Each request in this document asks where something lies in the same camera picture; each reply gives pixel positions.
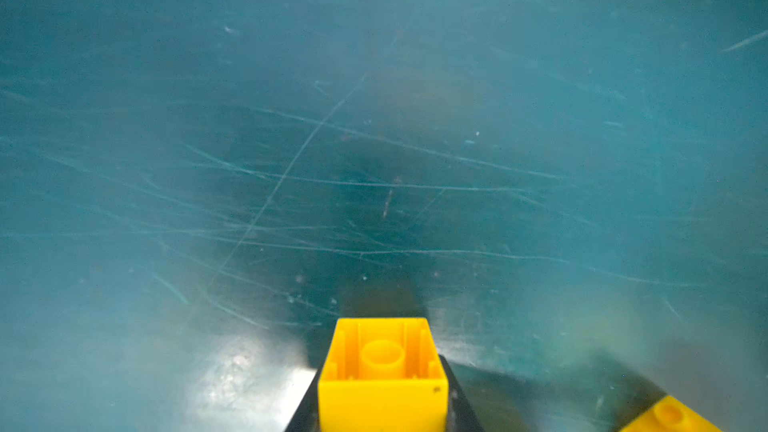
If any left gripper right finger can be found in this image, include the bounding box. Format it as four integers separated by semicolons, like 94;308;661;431
439;355;484;432

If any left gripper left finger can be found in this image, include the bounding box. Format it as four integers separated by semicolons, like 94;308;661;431
284;369;321;432

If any yellow brick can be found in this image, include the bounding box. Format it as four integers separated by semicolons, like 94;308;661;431
317;318;450;432
620;396;721;432

